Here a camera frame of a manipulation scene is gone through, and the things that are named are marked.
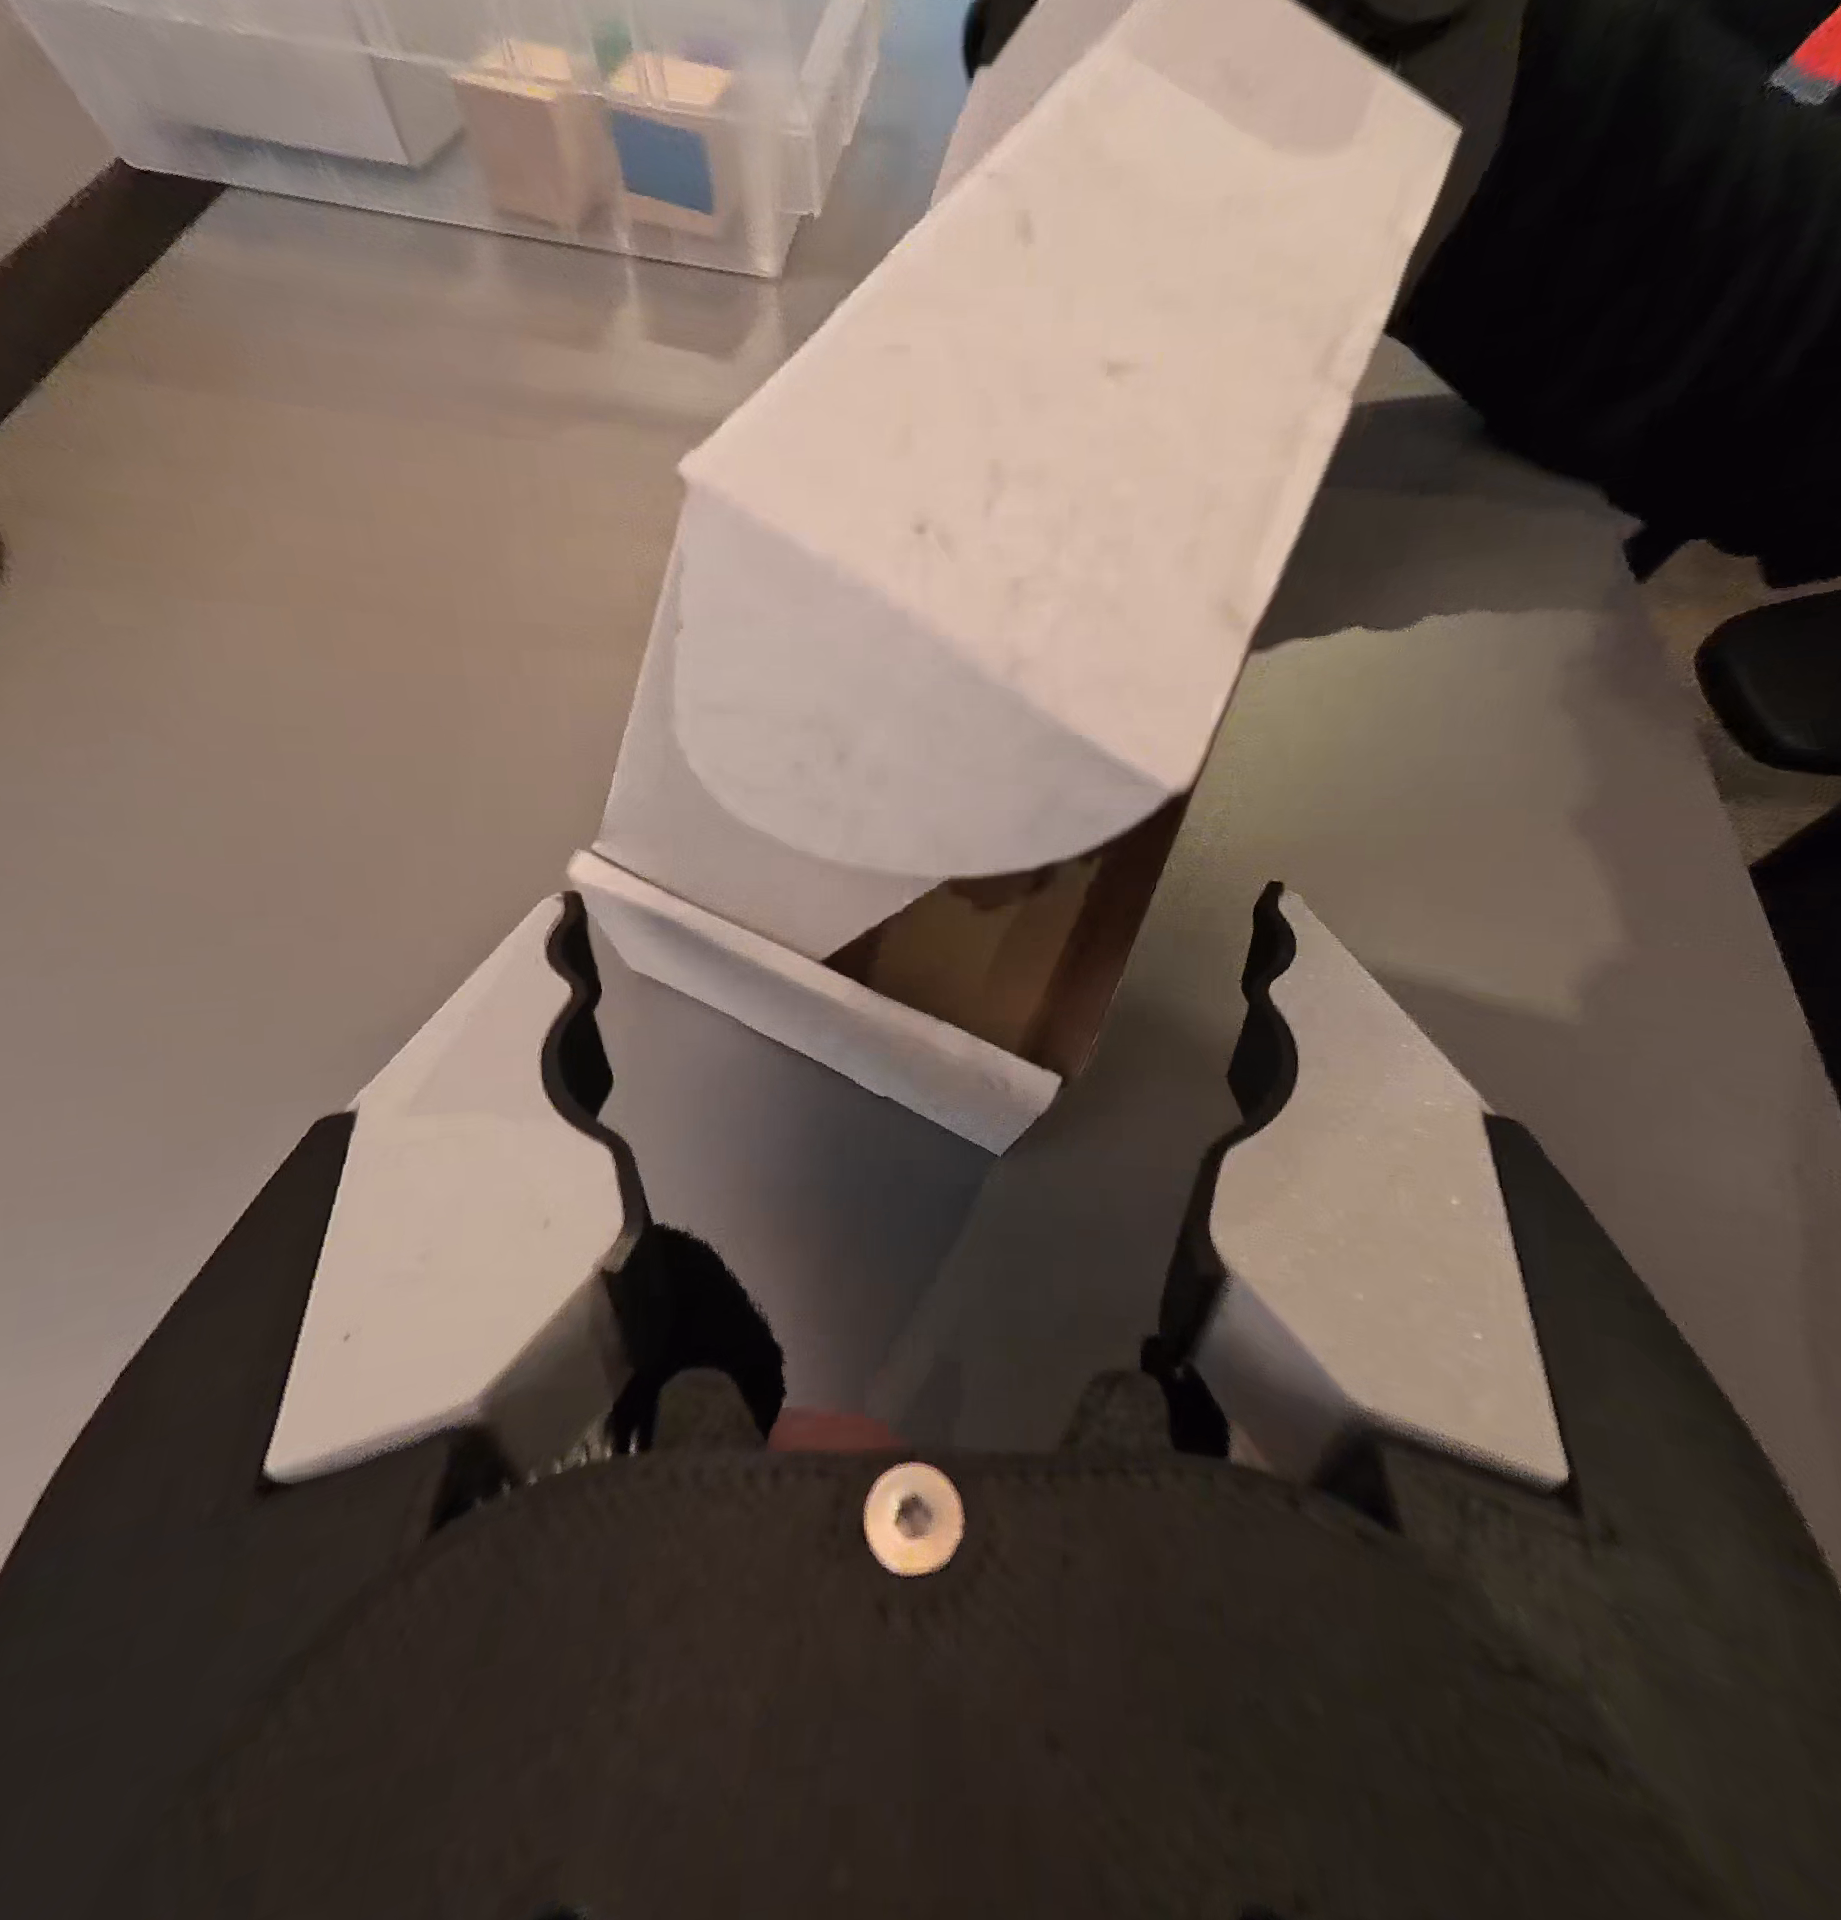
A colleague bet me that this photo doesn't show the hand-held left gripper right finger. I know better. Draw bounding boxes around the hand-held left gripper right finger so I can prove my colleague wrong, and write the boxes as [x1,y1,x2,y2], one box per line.
[1143,882,1570,1491]

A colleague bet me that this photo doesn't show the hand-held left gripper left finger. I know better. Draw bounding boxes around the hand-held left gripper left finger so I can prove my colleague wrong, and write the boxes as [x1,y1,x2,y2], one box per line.
[259,892,651,1478]

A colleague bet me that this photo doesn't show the white cardboard box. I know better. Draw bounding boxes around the white cardboard box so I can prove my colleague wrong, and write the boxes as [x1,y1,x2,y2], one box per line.
[568,0,1461,1156]

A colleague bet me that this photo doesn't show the blue faced wooden cube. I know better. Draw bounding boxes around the blue faced wooden cube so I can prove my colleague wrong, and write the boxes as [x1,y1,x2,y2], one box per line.
[604,52,745,242]

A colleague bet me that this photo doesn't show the clear plastic container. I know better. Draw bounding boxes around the clear plastic container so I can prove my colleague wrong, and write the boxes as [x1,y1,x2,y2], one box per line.
[4,0,891,279]

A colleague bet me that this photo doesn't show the person's right forearm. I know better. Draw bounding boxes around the person's right forearm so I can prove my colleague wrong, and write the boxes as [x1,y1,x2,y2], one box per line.
[1377,0,1841,586]

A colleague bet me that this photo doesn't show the black chair armrest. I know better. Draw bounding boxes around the black chair armrest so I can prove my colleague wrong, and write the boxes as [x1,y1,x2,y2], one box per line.
[1694,584,1841,778]

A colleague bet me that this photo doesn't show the orange office chair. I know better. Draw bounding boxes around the orange office chair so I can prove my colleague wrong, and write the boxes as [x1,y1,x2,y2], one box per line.
[1766,0,1841,106]

